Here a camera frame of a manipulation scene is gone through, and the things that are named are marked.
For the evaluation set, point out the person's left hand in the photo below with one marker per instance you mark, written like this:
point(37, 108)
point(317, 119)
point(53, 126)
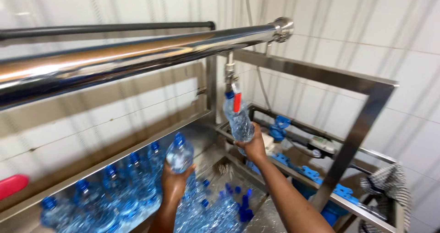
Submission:
point(175, 186)

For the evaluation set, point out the person's right hand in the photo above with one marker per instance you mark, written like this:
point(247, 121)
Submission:
point(256, 147)

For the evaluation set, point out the person's left fingers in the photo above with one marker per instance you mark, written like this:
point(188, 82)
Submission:
point(191, 171)

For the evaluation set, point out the clear bottle with blue cap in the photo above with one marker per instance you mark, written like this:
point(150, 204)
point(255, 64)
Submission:
point(179, 154)

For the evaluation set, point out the clear bottle without cap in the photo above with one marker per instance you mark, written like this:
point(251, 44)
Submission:
point(240, 121)

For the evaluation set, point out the stainless steel trough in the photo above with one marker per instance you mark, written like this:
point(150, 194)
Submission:
point(206, 162)

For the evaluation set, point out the pile of blue-capped water bottles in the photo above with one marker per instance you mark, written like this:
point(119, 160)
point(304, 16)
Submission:
point(137, 195)

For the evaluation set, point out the heap of loose blue caps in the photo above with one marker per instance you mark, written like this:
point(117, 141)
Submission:
point(244, 209)

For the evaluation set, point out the steel tap with red lever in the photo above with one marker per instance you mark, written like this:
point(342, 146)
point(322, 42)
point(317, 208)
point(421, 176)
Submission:
point(232, 83)

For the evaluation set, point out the blue plastic valve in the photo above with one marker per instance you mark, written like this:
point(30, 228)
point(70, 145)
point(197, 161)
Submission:
point(279, 126)

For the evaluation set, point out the shiny stainless steel pipe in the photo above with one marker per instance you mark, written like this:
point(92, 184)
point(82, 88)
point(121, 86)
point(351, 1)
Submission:
point(137, 59)

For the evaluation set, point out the thin black pipe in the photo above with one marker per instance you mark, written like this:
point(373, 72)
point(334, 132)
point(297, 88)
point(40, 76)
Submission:
point(103, 28)

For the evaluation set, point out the red plastic object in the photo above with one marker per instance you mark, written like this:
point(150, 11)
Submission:
point(12, 186)

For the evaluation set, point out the striped grey white cloth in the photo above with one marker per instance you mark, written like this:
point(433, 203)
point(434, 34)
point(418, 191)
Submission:
point(386, 183)

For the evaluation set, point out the blue pipe bracket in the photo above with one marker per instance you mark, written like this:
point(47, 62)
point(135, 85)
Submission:
point(345, 193)
point(281, 159)
point(311, 174)

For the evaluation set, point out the white pressure switch with gauge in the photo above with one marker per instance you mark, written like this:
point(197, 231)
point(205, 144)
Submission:
point(321, 146)

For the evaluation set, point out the stainless steel frame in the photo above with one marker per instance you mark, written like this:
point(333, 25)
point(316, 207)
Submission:
point(376, 88)

